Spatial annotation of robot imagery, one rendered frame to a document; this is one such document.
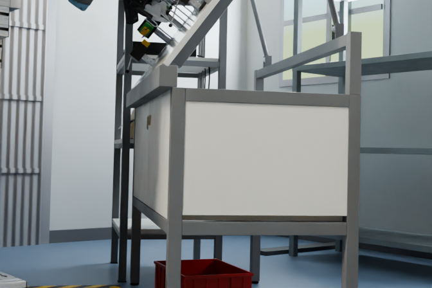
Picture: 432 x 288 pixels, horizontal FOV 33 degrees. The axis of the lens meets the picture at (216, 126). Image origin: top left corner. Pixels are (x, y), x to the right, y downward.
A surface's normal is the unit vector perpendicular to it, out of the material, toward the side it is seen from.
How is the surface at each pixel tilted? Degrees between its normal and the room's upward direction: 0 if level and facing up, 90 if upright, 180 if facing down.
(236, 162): 90
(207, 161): 90
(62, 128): 90
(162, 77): 90
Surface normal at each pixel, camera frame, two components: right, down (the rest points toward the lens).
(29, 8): 0.63, -0.01
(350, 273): 0.21, -0.03
